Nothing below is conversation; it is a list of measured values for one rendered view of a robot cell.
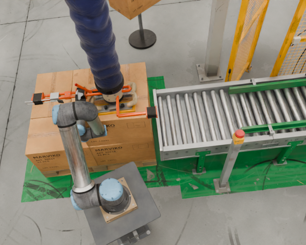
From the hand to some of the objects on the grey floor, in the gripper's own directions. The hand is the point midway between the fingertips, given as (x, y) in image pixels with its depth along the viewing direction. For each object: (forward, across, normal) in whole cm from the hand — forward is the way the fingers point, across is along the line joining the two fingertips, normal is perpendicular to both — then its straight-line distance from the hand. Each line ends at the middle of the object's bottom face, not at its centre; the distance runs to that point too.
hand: (77, 94), depth 244 cm
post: (-50, -107, -120) cm, 169 cm away
